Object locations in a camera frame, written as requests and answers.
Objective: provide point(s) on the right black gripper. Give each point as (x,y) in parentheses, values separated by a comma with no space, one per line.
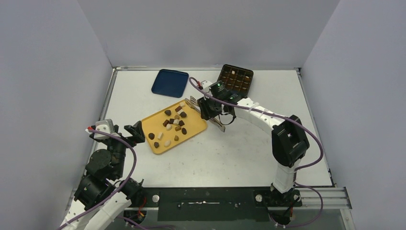
(208,108)

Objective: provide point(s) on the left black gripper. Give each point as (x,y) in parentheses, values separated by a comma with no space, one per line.
(136,130)

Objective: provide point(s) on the yellow plastic tray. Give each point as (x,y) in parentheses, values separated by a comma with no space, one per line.
(188,119)

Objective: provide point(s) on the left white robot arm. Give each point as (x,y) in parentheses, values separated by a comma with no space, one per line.
(102,191)

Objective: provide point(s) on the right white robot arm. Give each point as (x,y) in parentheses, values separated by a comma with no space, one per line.
(288,141)

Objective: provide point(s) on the white bar chocolate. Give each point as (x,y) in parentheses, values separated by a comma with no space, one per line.
(160,136)

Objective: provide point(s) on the brown bar chocolate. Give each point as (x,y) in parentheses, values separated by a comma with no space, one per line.
(166,123)

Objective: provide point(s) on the white swirl chocolate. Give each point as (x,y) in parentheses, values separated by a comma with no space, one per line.
(167,143)

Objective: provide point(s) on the dark ribbed oval chocolate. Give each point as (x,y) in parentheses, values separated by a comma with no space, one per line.
(184,130)

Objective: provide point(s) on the dark blue chocolate box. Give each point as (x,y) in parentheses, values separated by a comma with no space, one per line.
(240,82)

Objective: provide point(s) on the dark blue box lid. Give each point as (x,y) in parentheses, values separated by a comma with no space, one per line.
(171,83)

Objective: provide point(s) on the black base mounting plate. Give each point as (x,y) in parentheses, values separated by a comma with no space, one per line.
(214,204)

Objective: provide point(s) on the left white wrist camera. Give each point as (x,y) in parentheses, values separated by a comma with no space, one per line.
(105,126)

